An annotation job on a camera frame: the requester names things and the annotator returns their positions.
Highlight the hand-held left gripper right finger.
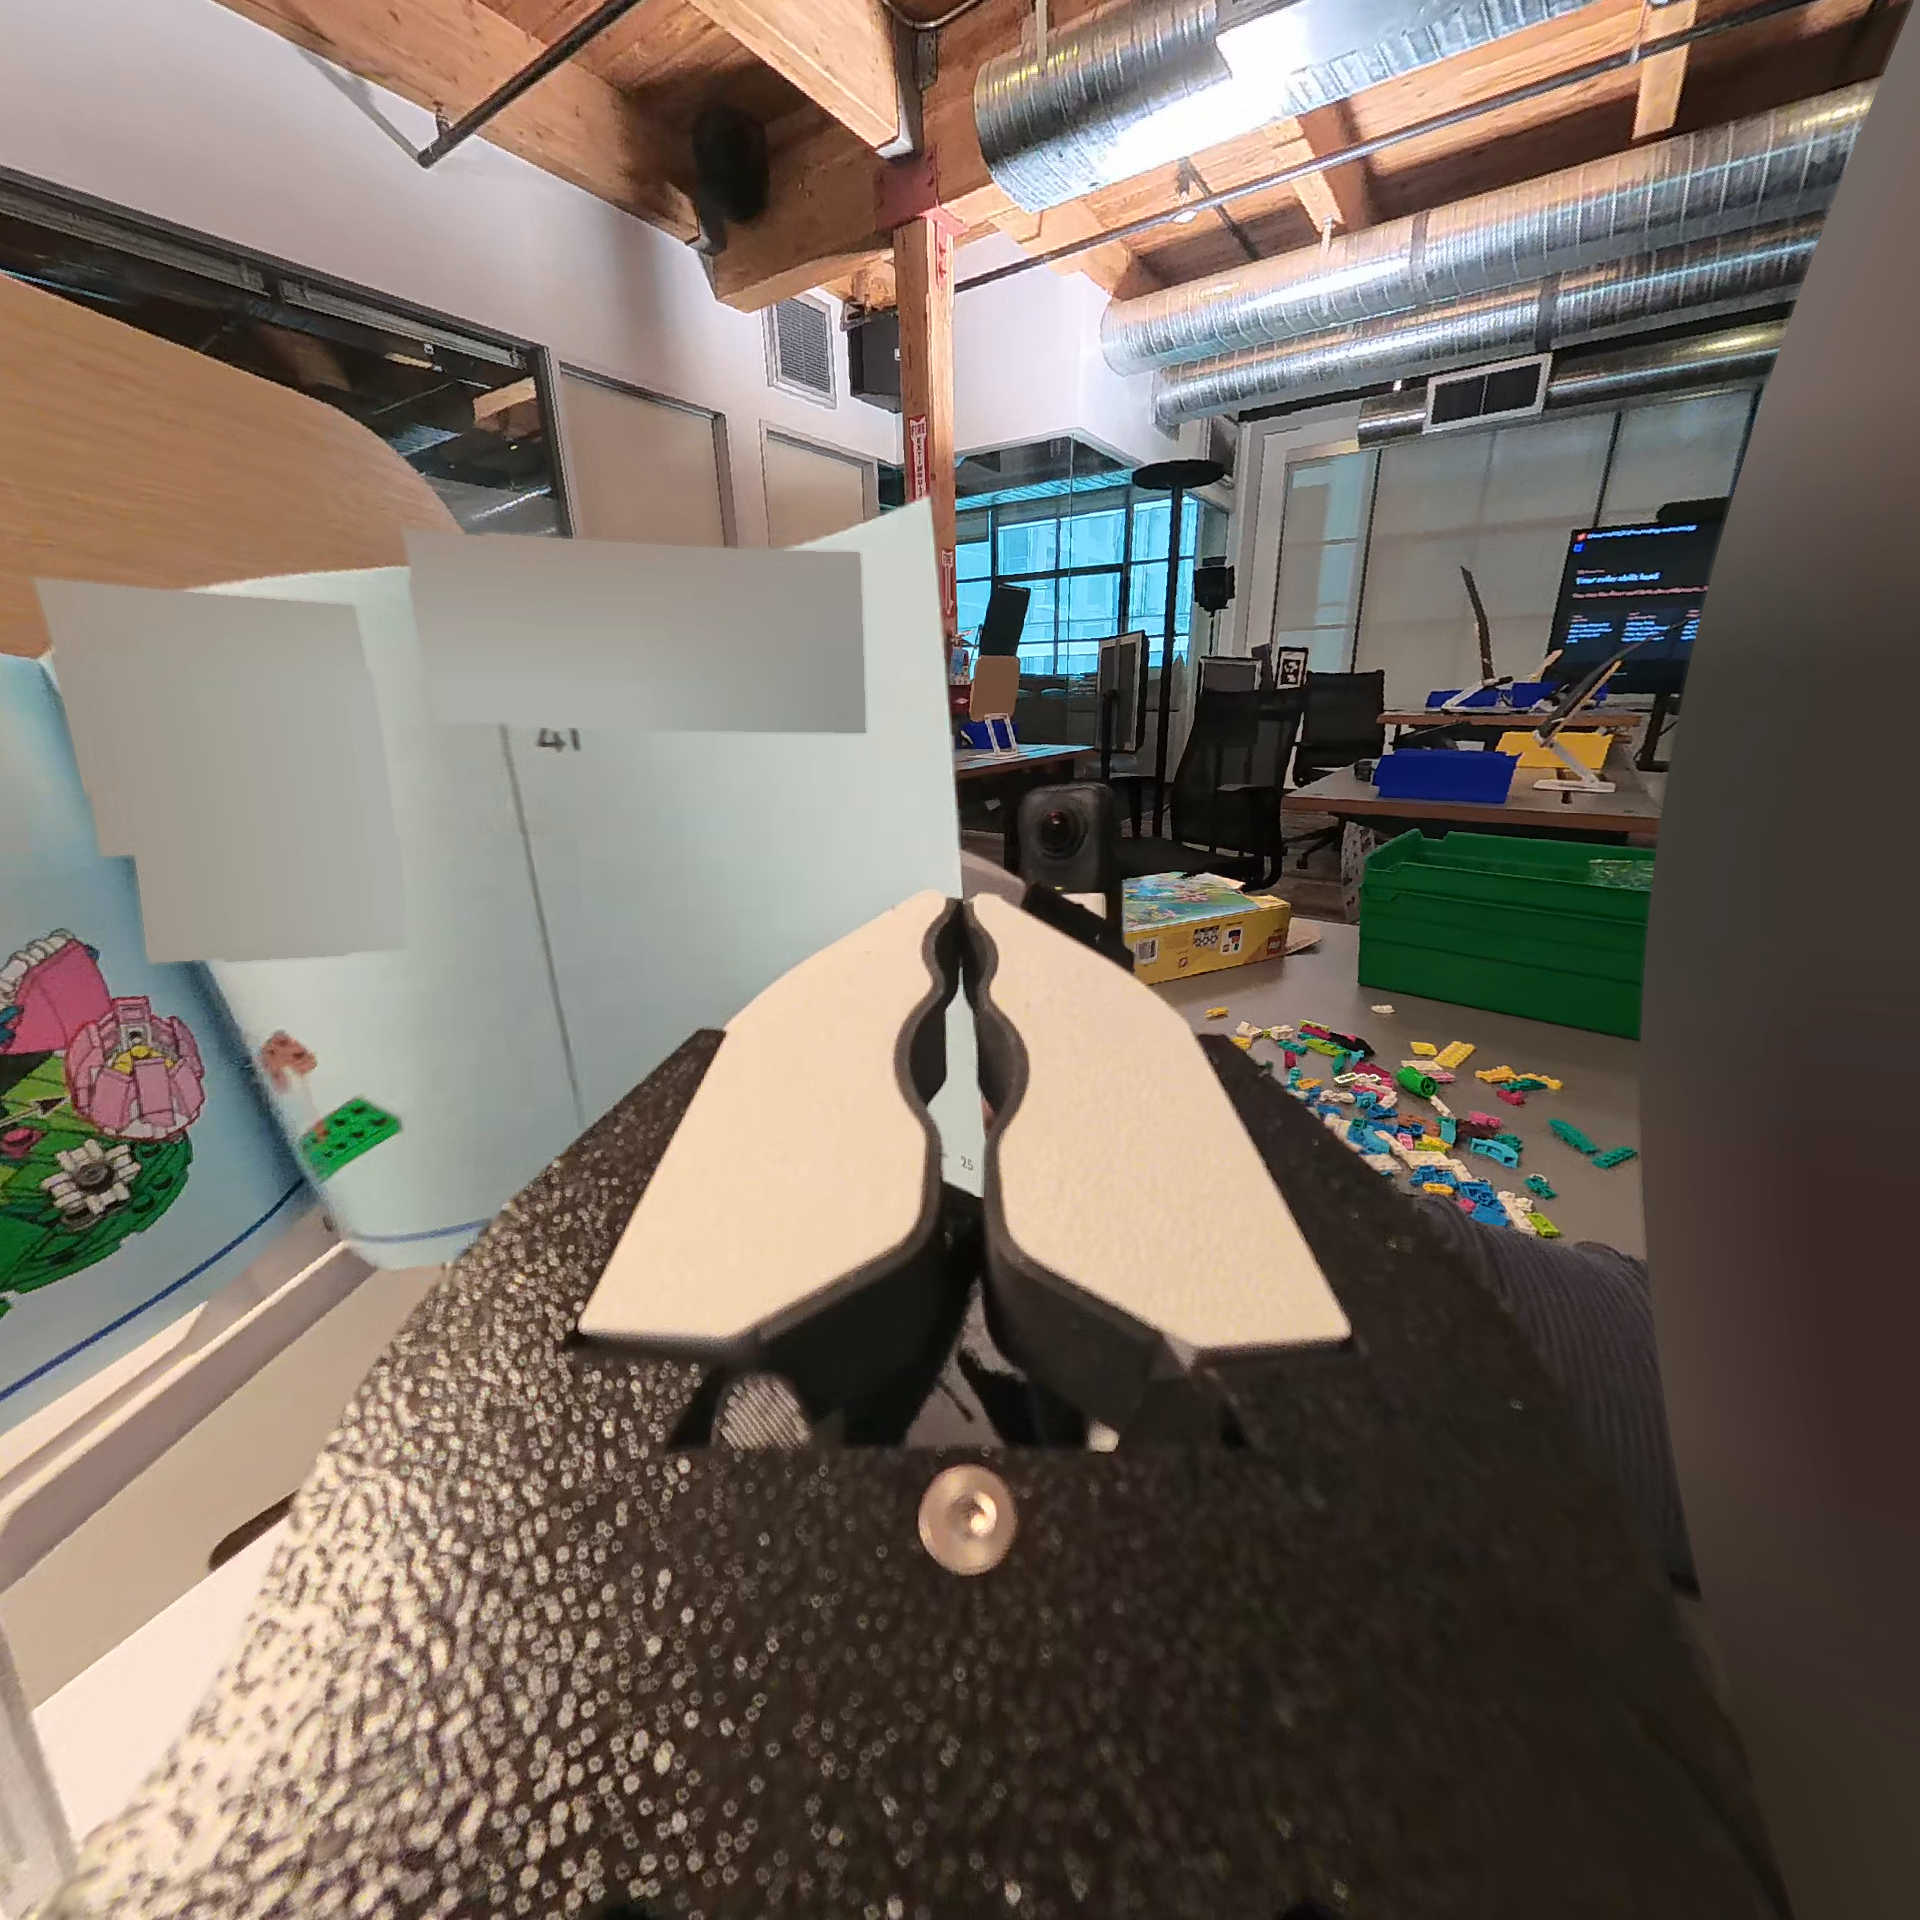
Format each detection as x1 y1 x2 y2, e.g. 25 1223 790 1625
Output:
959 896 1355 1362

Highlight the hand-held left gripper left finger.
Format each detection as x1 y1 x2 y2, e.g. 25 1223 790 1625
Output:
578 893 964 1355

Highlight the light blue instruction booklet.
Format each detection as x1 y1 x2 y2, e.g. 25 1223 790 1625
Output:
0 501 992 1397

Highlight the yellow lego box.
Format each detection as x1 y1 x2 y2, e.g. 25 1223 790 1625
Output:
1120 873 1292 986

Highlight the pile of loose lego pieces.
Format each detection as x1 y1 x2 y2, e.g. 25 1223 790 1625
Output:
1228 1017 1645 1246

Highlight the tablet on wooden stand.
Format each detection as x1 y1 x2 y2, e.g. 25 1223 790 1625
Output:
964 583 1034 756

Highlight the black office chair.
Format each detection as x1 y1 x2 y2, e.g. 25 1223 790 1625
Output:
1298 671 1390 785
1168 683 1310 891

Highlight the blue plastic bin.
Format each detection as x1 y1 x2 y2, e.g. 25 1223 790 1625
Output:
1374 747 1517 802

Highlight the stack of green bins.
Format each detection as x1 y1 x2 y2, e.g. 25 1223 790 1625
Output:
1355 827 1659 1041

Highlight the large dark display screen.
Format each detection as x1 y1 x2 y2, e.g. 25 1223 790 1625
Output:
1549 521 1723 696

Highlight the person's grey clothed torso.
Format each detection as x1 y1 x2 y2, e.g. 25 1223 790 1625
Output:
1633 0 1920 1920

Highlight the white book stand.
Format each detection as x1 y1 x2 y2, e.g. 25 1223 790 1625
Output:
0 1200 453 1862

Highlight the black ceiling speaker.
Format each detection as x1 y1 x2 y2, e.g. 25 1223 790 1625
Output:
689 102 773 255

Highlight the wooden panel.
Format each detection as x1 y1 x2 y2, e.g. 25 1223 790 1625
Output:
0 278 463 663

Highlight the silver ventilation duct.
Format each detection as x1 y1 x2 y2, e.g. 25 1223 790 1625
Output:
1100 82 1880 380
972 0 1675 215

